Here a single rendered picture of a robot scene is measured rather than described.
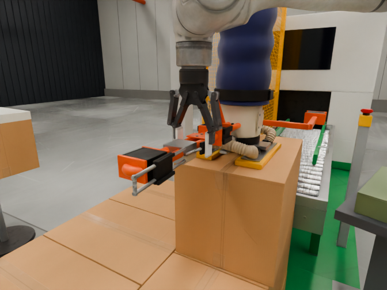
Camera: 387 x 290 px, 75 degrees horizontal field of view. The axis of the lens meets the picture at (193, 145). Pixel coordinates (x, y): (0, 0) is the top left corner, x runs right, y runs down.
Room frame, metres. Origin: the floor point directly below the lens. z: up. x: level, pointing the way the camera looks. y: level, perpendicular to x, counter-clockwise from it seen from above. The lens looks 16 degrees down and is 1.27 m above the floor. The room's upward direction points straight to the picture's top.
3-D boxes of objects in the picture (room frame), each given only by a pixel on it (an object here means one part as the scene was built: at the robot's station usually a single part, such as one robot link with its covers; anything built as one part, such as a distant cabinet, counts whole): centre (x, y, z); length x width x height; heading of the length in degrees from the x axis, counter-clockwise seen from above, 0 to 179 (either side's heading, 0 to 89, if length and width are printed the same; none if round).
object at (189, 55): (0.67, 0.00, 1.31); 0.09 x 0.09 x 0.06
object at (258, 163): (0.99, -0.28, 0.97); 0.34 x 0.10 x 0.05; 150
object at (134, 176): (0.53, 0.03, 1.08); 0.31 x 0.03 x 0.05; 156
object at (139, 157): (0.52, 0.11, 1.08); 0.08 x 0.07 x 0.05; 150
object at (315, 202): (1.39, -0.42, 0.58); 0.70 x 0.03 x 0.06; 61
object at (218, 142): (0.82, -0.07, 1.08); 0.10 x 0.08 x 0.06; 60
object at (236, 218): (1.07, -0.24, 0.75); 0.60 x 0.40 x 0.40; 152
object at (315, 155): (2.59, -1.39, 0.60); 1.60 x 0.11 x 0.09; 151
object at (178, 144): (0.63, 0.03, 1.07); 0.07 x 0.07 x 0.04; 60
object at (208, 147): (0.65, -0.04, 1.09); 0.03 x 0.01 x 0.07; 150
